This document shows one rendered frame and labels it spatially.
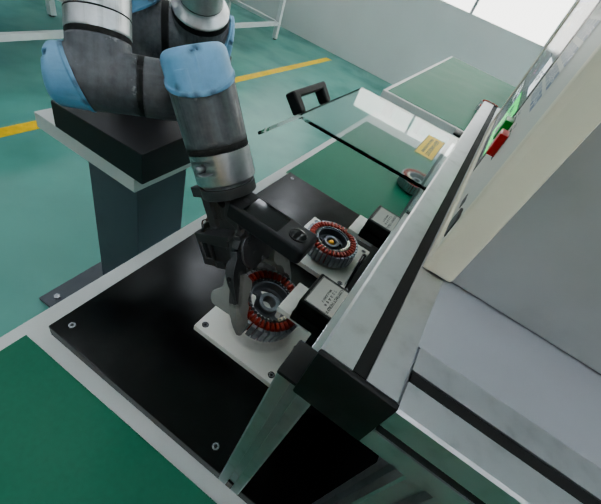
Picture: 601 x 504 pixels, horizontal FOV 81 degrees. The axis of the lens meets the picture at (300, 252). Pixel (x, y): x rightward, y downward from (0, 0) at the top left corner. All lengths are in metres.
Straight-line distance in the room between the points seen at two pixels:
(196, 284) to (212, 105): 0.32
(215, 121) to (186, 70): 0.05
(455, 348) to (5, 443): 0.49
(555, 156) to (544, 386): 0.13
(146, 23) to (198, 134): 0.50
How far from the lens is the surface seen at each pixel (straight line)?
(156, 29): 0.90
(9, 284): 1.68
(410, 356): 0.21
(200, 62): 0.42
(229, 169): 0.43
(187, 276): 0.64
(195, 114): 0.42
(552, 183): 0.23
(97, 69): 0.53
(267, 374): 0.55
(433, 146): 0.62
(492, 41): 5.07
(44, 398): 0.57
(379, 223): 0.64
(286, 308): 0.49
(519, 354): 0.26
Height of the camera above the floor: 1.26
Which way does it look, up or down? 42 degrees down
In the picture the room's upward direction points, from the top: 23 degrees clockwise
